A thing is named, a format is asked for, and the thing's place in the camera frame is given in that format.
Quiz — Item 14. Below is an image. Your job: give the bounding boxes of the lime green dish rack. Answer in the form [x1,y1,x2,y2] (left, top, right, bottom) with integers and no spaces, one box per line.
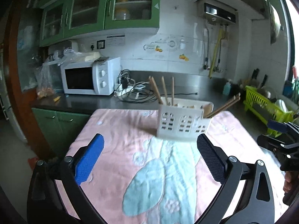
[243,86,295,125]

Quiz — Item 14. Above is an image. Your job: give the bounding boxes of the hanging steel wok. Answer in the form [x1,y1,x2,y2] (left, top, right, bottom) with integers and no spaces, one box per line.
[269,3,283,45]

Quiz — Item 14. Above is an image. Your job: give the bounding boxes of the green lower cabinet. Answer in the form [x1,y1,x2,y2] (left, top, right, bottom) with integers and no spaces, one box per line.
[32,108,90,158]

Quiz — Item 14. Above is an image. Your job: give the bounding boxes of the plastic bag with food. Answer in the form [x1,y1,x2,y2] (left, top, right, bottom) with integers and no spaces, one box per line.
[35,57,63,99]

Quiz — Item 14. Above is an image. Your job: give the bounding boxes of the white microwave oven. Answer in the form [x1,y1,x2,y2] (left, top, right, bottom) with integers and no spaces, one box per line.
[60,57,121,96]

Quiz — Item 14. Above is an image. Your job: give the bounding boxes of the yellow gas hose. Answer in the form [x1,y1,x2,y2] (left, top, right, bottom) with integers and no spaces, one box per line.
[208,27,224,80]

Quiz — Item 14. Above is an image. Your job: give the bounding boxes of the white power strip with cables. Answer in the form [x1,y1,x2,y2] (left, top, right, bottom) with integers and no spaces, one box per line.
[113,69,198,104]

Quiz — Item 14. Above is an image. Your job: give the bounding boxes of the cream plastic utensil holder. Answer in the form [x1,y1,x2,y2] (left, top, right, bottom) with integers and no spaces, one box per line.
[157,97,214,141]

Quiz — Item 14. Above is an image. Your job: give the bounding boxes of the steel water heater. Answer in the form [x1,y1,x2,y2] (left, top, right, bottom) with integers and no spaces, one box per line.
[196,0,236,25]

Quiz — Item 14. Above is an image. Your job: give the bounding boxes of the green upper cabinets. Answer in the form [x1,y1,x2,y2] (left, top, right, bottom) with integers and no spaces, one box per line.
[39,0,160,46]

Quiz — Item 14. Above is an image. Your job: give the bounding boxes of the person's right hand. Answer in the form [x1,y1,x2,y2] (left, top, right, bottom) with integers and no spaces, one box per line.
[283,171,292,193]

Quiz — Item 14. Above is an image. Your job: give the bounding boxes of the teal soap bottle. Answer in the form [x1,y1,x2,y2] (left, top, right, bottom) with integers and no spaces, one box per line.
[223,79,232,96]

